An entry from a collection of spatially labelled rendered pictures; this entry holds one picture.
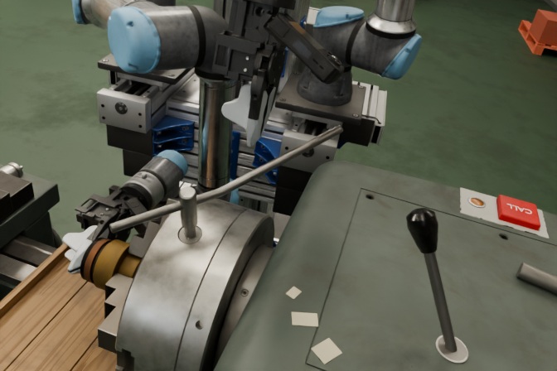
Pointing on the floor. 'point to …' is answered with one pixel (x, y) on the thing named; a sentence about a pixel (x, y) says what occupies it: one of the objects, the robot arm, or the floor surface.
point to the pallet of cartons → (540, 31)
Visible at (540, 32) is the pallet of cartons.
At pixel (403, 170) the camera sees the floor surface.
